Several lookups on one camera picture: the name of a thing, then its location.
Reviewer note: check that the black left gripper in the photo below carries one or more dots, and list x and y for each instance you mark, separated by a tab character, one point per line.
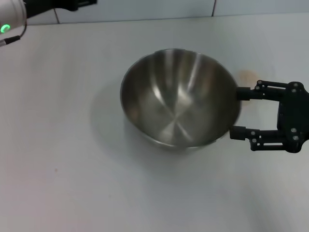
46	6

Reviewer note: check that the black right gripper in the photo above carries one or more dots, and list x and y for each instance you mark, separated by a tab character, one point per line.
294	116

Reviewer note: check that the stainless steel bowl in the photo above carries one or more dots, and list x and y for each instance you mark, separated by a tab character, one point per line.
178	101

